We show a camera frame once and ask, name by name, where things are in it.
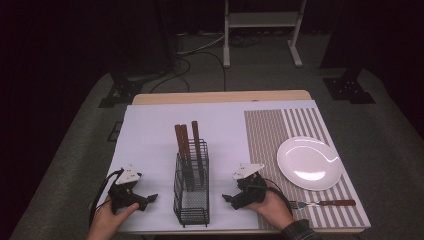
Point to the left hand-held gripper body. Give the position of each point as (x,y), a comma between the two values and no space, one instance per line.
(124,193)

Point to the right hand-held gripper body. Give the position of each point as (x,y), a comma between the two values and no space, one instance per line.
(250,191)

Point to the person's right hand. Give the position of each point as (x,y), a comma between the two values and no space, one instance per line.
(271,208)

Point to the person's left hand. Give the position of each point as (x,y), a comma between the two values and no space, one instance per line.
(106,221)

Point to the striped placemat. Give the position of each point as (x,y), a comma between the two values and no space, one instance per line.
(266,140)

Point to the white table sheet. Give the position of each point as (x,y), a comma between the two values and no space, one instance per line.
(150,140)

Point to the dark floor socket plate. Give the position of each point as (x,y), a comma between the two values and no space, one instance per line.
(115,131)

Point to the white round plate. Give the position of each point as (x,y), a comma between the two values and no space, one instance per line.
(308,163)

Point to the black stand with base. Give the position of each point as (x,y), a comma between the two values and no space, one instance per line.
(133,83)
(350,86)

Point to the white metal stand frame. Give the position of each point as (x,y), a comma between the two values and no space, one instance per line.
(260,19)

